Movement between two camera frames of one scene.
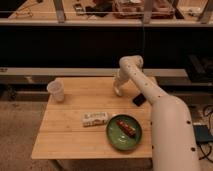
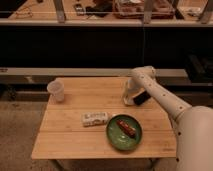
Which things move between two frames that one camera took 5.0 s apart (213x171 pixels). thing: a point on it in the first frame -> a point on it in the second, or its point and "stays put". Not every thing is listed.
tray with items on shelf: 134,9 stays put
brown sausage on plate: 129,130 stays put
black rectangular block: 140,99 stays put
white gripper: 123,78 -> 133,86
